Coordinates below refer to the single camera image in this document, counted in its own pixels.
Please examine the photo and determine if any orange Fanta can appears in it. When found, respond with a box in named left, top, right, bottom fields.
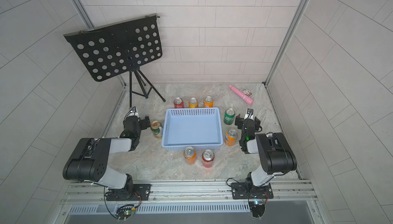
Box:
left=225, top=128, right=237, bottom=146

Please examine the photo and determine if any green Sprite can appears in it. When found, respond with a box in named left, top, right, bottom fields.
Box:
left=224, top=108, right=235, bottom=125

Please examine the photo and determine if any green and red can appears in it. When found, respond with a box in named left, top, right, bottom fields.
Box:
left=150, top=121, right=163, bottom=139

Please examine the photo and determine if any orange soda can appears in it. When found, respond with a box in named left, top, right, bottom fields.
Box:
left=188, top=98, right=199, bottom=108
left=203, top=96, right=214, bottom=108

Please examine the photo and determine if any red can front row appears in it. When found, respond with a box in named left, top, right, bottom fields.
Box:
left=202, top=149, right=215, bottom=168

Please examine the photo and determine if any red cola can back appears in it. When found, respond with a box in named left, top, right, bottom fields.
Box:
left=174, top=97, right=184, bottom=109

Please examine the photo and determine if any orange can front row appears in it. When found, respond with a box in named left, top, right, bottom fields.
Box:
left=183, top=147, right=197, bottom=165

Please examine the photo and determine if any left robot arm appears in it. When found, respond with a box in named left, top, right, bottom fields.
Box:
left=62, top=114, right=150, bottom=193

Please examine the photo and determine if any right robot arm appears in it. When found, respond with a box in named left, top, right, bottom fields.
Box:
left=235, top=115, right=297, bottom=189

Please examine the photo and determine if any lavender perforated plastic basket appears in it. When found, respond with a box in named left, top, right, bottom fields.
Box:
left=162, top=107, right=224, bottom=151

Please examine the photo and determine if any pink marker pen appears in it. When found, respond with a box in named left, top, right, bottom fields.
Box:
left=228, top=85, right=254, bottom=105

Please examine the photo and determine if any small brown card box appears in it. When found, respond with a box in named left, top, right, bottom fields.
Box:
left=240, top=88, right=253, bottom=97

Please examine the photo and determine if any black perforated music stand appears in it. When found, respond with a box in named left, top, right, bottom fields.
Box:
left=64, top=14, right=163, bottom=98

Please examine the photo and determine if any right round circuit board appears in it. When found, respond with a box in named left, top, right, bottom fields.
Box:
left=248, top=201, right=266, bottom=219

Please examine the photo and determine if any round circuit board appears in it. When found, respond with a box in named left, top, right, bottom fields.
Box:
left=248, top=201, right=266, bottom=219
left=116, top=204, right=137, bottom=222

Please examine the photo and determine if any left round circuit board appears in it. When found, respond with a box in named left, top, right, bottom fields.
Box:
left=116, top=204, right=137, bottom=222

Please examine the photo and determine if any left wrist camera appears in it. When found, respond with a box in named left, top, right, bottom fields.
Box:
left=126, top=106, right=139, bottom=117

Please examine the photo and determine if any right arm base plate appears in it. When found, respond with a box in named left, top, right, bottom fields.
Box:
left=230, top=182, right=274, bottom=200

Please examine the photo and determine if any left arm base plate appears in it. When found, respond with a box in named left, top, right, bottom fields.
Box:
left=105, top=184, right=151, bottom=201

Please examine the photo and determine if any aluminium front rail frame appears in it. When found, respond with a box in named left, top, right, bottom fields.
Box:
left=45, top=179, right=327, bottom=224

